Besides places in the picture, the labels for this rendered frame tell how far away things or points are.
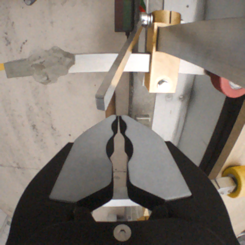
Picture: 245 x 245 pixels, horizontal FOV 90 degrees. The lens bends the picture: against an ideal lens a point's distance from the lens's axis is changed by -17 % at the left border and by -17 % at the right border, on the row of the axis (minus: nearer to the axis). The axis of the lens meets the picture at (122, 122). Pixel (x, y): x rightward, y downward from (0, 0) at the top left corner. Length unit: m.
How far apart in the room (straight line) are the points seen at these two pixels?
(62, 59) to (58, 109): 1.10
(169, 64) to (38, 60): 0.21
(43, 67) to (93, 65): 0.08
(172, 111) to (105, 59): 0.40
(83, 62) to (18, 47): 1.11
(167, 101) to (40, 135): 1.31
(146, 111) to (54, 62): 0.32
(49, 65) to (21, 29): 1.07
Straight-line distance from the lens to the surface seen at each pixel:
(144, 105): 0.46
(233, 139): 0.40
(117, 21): 0.41
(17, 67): 0.31
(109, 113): 1.17
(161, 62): 0.25
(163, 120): 0.60
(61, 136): 1.50
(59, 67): 0.26
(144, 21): 0.26
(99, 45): 1.12
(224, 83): 0.27
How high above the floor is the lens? 1.11
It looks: 58 degrees down
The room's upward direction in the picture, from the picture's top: 176 degrees clockwise
